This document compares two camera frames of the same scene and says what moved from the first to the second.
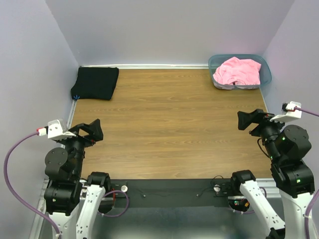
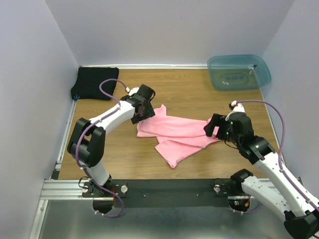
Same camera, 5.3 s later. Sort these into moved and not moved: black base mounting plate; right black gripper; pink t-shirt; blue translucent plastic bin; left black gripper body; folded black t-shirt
Moved: pink t-shirt; left black gripper body; right black gripper
Not moved: folded black t-shirt; black base mounting plate; blue translucent plastic bin
